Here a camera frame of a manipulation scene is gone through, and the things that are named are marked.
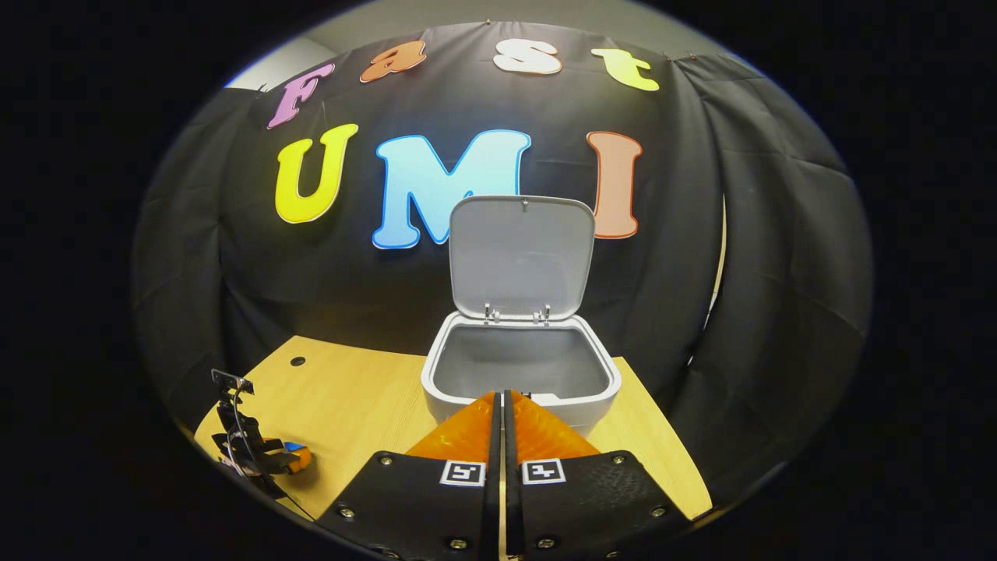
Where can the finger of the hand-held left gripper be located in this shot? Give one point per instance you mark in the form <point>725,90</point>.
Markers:
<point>241,417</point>
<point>265,460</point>

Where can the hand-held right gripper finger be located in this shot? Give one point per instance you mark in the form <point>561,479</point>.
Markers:
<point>512,499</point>
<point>494,499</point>

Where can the white desktop garbage bin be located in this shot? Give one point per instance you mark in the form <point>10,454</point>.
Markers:
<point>518,257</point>

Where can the black backdrop cloth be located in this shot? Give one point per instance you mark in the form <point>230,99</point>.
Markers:
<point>374,296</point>

